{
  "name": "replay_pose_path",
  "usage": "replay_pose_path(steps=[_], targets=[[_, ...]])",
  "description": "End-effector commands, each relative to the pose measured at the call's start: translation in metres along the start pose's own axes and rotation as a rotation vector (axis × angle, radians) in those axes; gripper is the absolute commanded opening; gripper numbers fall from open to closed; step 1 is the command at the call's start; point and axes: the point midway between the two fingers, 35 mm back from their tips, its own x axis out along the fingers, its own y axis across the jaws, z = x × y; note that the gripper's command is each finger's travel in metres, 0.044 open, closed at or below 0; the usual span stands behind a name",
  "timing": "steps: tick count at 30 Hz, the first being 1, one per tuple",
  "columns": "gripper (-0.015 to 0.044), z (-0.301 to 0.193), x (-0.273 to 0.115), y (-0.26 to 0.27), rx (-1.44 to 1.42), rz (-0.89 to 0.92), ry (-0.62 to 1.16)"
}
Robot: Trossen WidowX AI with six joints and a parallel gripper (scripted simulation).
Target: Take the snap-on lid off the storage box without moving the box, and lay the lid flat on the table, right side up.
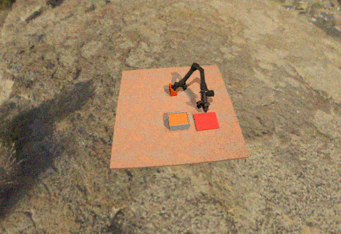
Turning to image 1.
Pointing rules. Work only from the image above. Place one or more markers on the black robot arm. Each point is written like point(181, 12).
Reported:
point(182, 82)

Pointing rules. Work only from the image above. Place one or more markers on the red lid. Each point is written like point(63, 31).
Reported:
point(206, 121)

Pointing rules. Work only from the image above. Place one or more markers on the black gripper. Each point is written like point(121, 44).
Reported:
point(206, 104)

